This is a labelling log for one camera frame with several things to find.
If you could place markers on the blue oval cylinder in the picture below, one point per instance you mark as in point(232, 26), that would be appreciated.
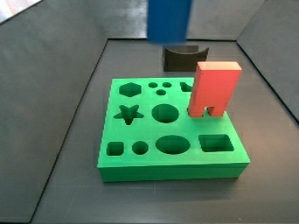
point(168, 21)

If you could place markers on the black cradle fixture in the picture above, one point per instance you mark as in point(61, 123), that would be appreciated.
point(181, 58)

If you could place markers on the red arch block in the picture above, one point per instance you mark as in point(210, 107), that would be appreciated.
point(214, 84)

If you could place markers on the green shape sorter block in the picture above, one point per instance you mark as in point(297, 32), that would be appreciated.
point(153, 142)

